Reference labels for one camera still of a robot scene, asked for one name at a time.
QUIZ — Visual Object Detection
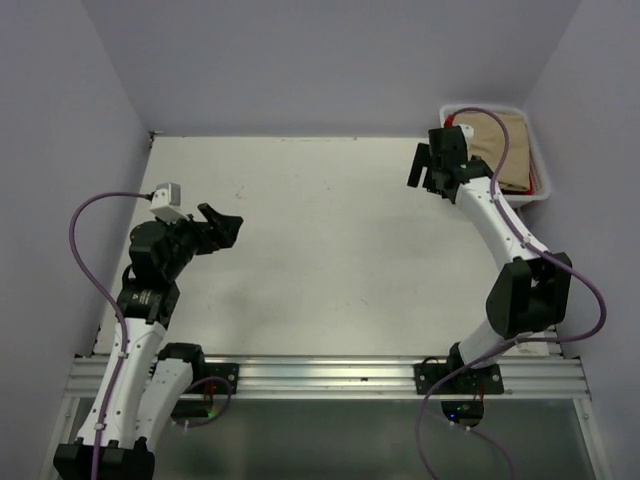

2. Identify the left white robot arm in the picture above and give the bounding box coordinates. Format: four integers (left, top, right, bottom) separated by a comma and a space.
53, 203, 244, 479

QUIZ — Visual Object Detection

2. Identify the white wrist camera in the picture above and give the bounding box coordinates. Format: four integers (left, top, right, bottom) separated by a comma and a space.
150, 182, 185, 223
454, 124, 474, 143

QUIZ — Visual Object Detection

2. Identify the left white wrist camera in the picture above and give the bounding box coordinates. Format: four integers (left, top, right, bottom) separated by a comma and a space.
150, 182, 185, 223

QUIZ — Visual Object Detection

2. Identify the purple cable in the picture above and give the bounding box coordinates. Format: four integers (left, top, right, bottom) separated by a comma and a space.
68, 192, 154, 480
413, 107, 606, 480

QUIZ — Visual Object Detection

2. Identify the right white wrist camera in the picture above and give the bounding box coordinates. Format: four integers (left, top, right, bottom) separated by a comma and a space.
454, 124, 474, 143

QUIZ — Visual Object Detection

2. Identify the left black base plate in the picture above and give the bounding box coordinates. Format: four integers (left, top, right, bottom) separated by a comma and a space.
194, 362, 240, 396

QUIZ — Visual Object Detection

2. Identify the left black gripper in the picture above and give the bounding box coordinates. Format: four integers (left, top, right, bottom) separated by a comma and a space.
156, 203, 241, 280

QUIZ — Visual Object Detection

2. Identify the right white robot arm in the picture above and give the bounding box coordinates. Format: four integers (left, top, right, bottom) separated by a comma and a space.
407, 126, 572, 393

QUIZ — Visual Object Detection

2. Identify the red t shirt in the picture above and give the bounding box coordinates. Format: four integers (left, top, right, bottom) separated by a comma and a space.
498, 161, 539, 196

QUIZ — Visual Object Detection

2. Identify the white plastic basket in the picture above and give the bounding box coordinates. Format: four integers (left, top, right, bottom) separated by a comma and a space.
439, 104, 551, 209

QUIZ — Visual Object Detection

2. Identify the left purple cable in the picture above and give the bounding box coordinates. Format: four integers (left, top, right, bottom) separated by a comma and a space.
68, 192, 154, 480

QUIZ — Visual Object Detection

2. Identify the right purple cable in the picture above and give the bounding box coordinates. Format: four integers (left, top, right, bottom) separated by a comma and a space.
413, 107, 606, 480

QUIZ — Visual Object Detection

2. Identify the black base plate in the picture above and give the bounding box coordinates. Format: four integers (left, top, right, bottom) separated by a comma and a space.
413, 362, 505, 395
194, 362, 240, 396

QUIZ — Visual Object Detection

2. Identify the beige t shirt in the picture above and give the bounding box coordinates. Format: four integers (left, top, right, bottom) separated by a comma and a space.
462, 112, 532, 192

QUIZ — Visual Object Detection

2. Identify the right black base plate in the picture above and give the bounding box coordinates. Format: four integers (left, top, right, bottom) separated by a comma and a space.
413, 362, 505, 395

